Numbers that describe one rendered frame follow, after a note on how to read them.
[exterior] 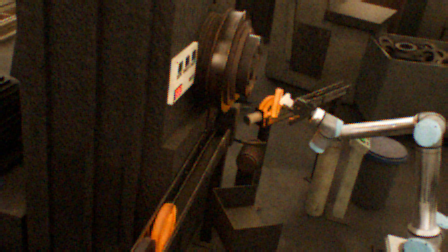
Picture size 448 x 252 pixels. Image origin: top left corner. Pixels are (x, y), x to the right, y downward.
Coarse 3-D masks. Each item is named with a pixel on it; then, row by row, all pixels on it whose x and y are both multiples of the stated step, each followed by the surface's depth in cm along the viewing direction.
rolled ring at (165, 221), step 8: (168, 208) 178; (160, 216) 175; (168, 216) 178; (160, 224) 173; (168, 224) 188; (152, 232) 173; (160, 232) 173; (168, 232) 187; (160, 240) 175; (160, 248) 178
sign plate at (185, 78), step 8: (192, 48) 196; (176, 56) 184; (184, 56) 188; (176, 64) 181; (184, 64) 191; (192, 64) 202; (176, 72) 183; (184, 72) 193; (192, 72) 205; (176, 80) 186; (184, 80) 196; (192, 80) 208; (176, 88) 188; (184, 88) 199; (168, 96) 187; (176, 96) 190
